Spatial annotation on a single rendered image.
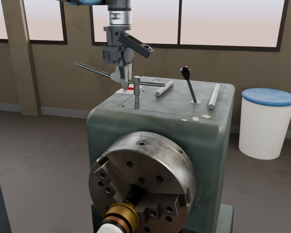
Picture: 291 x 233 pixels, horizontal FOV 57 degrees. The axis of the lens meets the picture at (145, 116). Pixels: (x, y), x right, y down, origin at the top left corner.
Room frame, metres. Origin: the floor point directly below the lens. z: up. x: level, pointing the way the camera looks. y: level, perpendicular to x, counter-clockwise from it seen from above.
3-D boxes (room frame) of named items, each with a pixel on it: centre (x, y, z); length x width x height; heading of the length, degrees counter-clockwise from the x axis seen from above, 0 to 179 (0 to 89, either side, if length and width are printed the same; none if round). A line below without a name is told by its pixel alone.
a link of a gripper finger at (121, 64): (0.88, 0.07, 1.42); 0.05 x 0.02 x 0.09; 160
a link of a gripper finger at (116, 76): (0.89, 0.09, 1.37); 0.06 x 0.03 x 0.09; 70
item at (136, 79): (0.89, 0.03, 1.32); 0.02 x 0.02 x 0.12
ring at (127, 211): (0.54, 0.06, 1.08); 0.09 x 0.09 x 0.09; 70
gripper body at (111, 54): (0.91, 0.09, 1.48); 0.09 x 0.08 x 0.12; 70
